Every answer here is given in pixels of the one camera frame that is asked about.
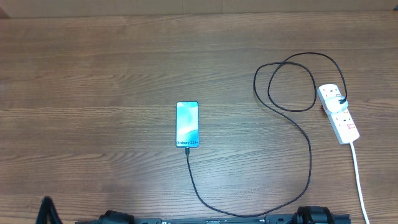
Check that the blue Galaxy S24+ smartphone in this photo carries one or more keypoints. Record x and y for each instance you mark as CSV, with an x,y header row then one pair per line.
x,y
187,123

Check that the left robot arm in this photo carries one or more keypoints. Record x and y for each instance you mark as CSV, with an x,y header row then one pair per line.
x,y
114,217

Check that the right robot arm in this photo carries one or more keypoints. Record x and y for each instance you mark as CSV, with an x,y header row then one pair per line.
x,y
314,215

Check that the white charger adapter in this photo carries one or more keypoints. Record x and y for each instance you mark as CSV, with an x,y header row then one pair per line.
x,y
335,104

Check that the white power strip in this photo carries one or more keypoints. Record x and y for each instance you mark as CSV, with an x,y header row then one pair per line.
x,y
341,122

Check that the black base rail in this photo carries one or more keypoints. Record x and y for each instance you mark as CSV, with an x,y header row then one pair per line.
x,y
268,219

